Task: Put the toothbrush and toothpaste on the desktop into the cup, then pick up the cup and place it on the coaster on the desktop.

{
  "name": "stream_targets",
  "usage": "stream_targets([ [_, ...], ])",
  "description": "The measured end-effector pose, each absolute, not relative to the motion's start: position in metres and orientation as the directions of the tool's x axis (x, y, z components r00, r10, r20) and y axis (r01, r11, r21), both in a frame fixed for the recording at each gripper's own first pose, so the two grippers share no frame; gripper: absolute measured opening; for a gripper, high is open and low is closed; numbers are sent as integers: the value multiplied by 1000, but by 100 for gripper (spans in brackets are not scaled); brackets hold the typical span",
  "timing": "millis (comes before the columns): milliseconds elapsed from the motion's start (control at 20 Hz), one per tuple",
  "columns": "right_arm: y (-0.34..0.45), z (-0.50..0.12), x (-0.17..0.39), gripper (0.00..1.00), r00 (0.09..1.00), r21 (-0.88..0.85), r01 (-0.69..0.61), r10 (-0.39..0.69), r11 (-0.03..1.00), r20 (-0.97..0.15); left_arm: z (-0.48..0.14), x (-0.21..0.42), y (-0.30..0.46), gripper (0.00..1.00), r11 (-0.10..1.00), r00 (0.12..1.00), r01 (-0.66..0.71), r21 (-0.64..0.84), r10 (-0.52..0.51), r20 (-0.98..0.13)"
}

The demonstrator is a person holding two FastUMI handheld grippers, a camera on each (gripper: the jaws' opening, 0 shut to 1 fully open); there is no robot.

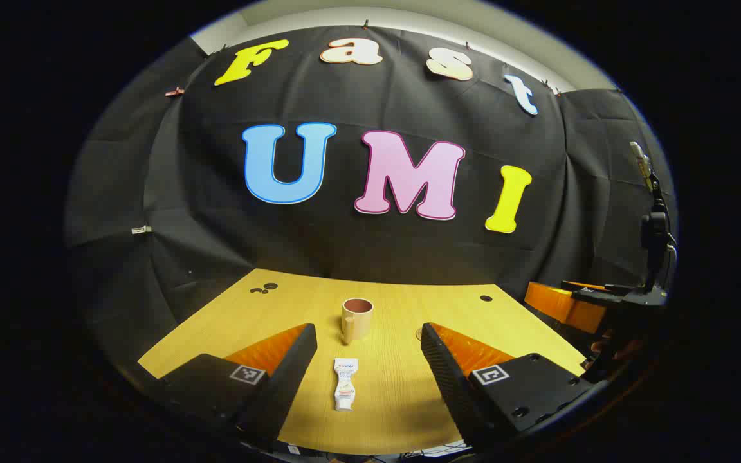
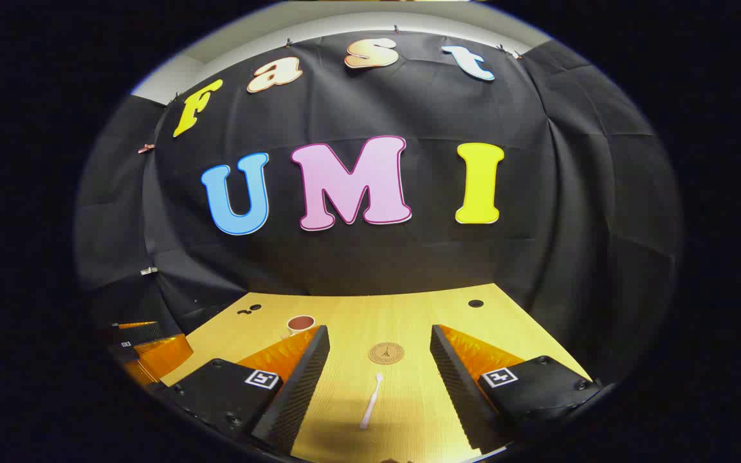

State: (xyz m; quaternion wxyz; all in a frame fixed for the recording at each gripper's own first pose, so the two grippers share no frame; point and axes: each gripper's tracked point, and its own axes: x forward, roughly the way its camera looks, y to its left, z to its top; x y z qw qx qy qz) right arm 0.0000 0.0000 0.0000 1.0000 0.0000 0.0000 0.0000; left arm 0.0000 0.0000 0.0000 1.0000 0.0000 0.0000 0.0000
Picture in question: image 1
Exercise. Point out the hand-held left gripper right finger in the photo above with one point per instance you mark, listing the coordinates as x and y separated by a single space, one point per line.
444 373

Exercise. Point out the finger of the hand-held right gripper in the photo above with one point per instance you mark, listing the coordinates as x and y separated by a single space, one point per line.
557 305
602 292

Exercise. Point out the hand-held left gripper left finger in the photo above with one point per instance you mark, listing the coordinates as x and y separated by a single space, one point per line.
293 373

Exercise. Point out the white toothpaste tube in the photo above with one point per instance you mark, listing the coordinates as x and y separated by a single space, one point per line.
345 386

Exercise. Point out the beige cup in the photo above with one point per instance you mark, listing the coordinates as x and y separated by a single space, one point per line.
357 321

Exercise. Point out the wooden desktop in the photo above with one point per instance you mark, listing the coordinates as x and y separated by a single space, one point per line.
383 386

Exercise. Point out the black backdrop cloth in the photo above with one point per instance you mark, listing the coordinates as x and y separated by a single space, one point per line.
370 251

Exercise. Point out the white cloth clip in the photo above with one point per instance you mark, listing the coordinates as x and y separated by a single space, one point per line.
141 229

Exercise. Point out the red cloth clip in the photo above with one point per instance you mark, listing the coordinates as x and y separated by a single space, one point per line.
175 92

